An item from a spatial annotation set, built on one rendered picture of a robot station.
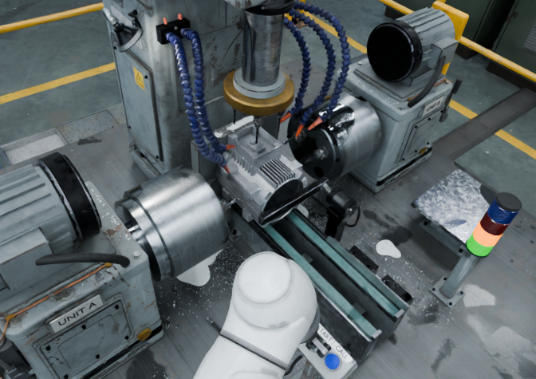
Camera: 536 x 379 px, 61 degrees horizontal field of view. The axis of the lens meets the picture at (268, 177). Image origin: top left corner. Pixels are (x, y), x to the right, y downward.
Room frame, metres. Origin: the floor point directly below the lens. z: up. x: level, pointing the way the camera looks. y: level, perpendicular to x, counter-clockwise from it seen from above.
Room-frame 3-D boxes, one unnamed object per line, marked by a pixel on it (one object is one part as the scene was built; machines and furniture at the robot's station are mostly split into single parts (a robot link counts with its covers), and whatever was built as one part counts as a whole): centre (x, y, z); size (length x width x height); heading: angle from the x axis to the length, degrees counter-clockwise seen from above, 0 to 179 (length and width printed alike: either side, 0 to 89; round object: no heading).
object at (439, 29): (1.36, -0.46, 1.16); 0.33 x 0.26 x 0.42; 134
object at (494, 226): (0.76, -0.57, 1.14); 0.06 x 0.06 x 0.04
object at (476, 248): (0.76, -0.57, 1.05); 0.06 x 0.06 x 0.04
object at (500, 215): (0.76, -0.57, 1.19); 0.06 x 0.06 x 0.04
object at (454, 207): (1.01, -0.65, 0.86); 0.27 x 0.24 x 0.12; 134
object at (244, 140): (0.96, 0.05, 1.11); 0.12 x 0.11 x 0.07; 44
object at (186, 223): (0.69, 0.27, 1.04); 0.37 x 0.25 x 0.25; 134
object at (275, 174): (0.94, 0.02, 1.01); 0.20 x 0.19 x 0.19; 44
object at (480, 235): (0.76, -0.57, 1.10); 0.06 x 0.06 x 0.04
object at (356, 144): (1.16, -0.22, 1.04); 0.41 x 0.25 x 0.25; 134
